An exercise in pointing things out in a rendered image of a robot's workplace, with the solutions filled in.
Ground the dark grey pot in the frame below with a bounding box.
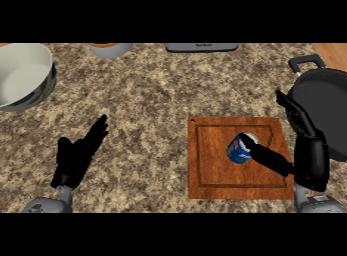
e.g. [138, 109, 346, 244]
[286, 55, 347, 164]

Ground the large white bowl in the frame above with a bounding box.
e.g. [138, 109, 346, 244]
[0, 43, 60, 113]

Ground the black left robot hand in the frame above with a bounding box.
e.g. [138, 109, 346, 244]
[49, 114, 111, 190]

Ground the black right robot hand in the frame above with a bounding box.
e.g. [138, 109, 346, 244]
[237, 89, 331, 193]

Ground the grey cup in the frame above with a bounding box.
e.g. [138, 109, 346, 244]
[88, 43, 135, 60]

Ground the brown wooden cutting board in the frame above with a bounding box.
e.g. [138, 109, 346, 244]
[187, 116, 296, 201]

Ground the dark grey flat appliance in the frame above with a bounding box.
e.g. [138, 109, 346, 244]
[165, 43, 240, 54]

